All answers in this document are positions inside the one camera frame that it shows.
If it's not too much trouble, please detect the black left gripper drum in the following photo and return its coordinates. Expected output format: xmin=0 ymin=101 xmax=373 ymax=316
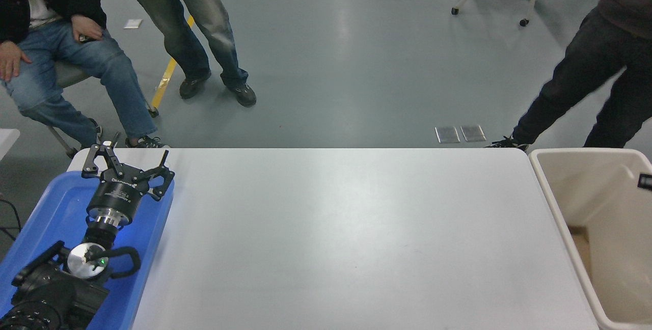
xmin=86 ymin=167 xmax=151 ymax=221

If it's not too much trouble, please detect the seated person's left hand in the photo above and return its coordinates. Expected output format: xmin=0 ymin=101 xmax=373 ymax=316
xmin=71 ymin=15 xmax=104 ymax=43

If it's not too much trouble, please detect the seated person's right hand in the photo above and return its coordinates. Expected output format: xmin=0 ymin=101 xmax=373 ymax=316
xmin=0 ymin=41 xmax=32 ymax=82

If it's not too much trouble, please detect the blue plastic tray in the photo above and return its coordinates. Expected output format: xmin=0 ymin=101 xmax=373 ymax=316
xmin=0 ymin=170 xmax=175 ymax=330

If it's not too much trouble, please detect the grey seat chair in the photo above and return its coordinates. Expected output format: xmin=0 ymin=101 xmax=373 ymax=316
xmin=45 ymin=60 xmax=159 ymax=159

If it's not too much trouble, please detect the small white table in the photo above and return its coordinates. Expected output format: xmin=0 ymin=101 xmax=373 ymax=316
xmin=0 ymin=129 xmax=21 ymax=160

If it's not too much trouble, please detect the seated person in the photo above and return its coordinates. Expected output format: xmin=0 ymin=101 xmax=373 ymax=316
xmin=0 ymin=0 xmax=171 ymax=150

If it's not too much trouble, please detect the large pale bin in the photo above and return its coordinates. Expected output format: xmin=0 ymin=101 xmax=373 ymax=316
xmin=528 ymin=148 xmax=652 ymax=330

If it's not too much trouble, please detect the standing person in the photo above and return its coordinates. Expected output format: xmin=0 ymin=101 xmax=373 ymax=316
xmin=117 ymin=0 xmax=257 ymax=107
xmin=484 ymin=0 xmax=652 ymax=150

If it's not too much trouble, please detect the silver floor plate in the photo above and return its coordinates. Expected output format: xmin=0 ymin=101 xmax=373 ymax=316
xmin=434 ymin=126 xmax=460 ymax=144
xmin=460 ymin=125 xmax=487 ymax=143

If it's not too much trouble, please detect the thin black cable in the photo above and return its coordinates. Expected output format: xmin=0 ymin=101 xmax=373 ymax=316
xmin=0 ymin=197 xmax=22 ymax=242

